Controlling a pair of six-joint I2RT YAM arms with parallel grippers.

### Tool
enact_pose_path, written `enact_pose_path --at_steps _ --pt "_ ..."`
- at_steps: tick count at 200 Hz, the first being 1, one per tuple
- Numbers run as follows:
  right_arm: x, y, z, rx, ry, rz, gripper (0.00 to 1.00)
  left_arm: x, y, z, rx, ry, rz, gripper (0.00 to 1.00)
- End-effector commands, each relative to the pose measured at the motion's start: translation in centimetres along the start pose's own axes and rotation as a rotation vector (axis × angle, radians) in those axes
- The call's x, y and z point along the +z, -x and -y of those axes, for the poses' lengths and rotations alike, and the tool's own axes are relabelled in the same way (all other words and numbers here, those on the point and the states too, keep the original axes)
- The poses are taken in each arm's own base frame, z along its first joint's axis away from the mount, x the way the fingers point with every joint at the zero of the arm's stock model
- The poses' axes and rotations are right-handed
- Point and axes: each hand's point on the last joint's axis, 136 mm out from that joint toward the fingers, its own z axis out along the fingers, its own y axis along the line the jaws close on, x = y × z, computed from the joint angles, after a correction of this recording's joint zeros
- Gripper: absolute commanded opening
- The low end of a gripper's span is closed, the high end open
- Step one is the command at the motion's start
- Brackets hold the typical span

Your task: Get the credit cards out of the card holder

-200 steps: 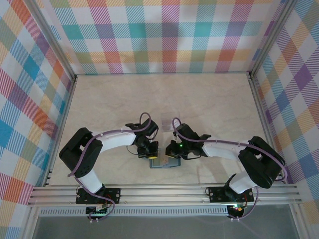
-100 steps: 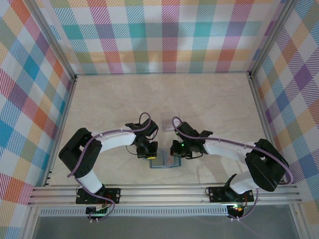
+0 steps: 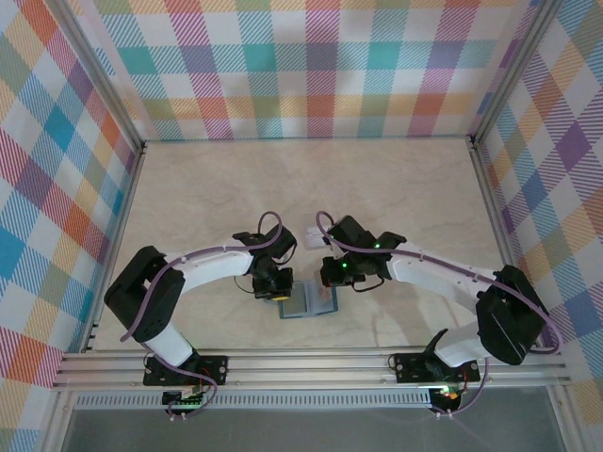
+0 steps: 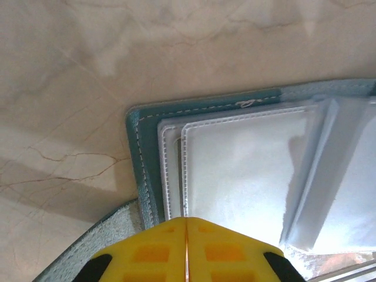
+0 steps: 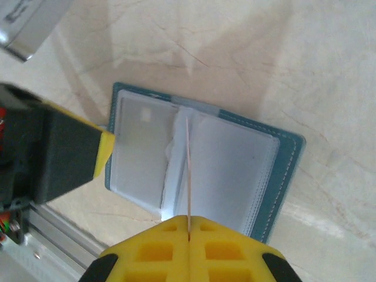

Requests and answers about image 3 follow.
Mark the pale pink credit card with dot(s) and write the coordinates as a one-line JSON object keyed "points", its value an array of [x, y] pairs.
{"points": [[325, 295]]}

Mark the teal leather card holder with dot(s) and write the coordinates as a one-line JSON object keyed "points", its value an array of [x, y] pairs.
{"points": [[332, 308]]}

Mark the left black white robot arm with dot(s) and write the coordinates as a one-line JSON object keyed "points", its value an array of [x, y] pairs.
{"points": [[141, 292]]}

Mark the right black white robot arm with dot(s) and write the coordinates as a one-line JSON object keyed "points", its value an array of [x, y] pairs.
{"points": [[509, 320]]}

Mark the grey card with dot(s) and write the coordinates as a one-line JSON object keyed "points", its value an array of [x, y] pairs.
{"points": [[294, 301]]}

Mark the circuit board with green lights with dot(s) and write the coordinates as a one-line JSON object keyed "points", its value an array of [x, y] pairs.
{"points": [[184, 400]]}

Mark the circuit board with orange part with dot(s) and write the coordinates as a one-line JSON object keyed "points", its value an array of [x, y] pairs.
{"points": [[447, 398]]}

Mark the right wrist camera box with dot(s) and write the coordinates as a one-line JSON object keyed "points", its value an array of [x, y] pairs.
{"points": [[337, 253]]}

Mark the aluminium mounting rail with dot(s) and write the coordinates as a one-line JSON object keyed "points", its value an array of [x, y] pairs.
{"points": [[306, 367]]}

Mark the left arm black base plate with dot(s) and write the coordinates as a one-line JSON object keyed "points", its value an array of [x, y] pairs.
{"points": [[212, 372]]}

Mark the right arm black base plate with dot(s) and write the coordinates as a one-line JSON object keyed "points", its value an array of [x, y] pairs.
{"points": [[410, 369]]}

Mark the aluminium side frame rail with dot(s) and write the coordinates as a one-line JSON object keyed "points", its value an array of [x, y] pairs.
{"points": [[494, 212], [118, 235]]}

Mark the aluminium upright frame post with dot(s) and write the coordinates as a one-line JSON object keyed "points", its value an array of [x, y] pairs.
{"points": [[107, 80], [514, 70]]}

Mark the aluminium frame leg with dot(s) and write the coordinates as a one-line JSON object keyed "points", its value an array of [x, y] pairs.
{"points": [[55, 424], [565, 421]]}

